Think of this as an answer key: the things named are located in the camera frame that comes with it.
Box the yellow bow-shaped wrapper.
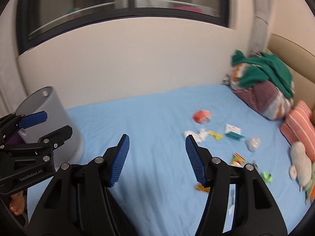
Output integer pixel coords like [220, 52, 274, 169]
[208, 130, 224, 141]

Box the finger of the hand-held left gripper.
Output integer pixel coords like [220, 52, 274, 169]
[0, 111, 48, 145]
[0, 125, 73, 153]

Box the orange white crumpled wrapper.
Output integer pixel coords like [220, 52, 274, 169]
[193, 110, 213, 125]

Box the light blue bed sheet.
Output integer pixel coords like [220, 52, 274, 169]
[26, 85, 309, 236]

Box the person's left hand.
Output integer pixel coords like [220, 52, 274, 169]
[8, 190, 28, 216]

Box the dark framed window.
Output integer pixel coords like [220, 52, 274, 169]
[16, 0, 230, 54]

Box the green plush toy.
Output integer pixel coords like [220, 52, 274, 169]
[304, 162, 315, 205]

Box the white plush seal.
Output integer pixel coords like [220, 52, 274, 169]
[288, 141, 313, 193]

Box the striped bundled quilt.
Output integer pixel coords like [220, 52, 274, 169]
[228, 61, 295, 121]

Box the white instruction leaflet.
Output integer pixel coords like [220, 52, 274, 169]
[224, 124, 242, 135]

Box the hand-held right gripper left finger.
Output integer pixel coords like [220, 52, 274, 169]
[26, 134, 138, 236]

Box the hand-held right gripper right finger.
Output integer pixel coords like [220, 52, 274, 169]
[185, 135, 288, 236]

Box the white paper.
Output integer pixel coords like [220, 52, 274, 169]
[183, 128, 209, 143]

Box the grey curtain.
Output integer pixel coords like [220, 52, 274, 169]
[248, 0, 274, 57]

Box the clear plastic ball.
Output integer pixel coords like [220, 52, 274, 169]
[246, 136, 261, 152]

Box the green towel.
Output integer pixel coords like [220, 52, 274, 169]
[231, 50, 295, 99]

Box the pink striped folded blanket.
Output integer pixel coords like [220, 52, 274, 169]
[280, 100, 315, 163]

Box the bright green wrapper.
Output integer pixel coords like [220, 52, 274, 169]
[261, 171, 274, 183]

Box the teal wrapper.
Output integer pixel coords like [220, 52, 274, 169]
[226, 131, 246, 140]

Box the yellow red snack packet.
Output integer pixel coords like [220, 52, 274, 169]
[230, 153, 246, 167]

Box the beige padded headboard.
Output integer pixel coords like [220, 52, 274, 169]
[265, 33, 315, 110]

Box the grey trash bin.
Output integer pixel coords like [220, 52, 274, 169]
[15, 87, 84, 165]

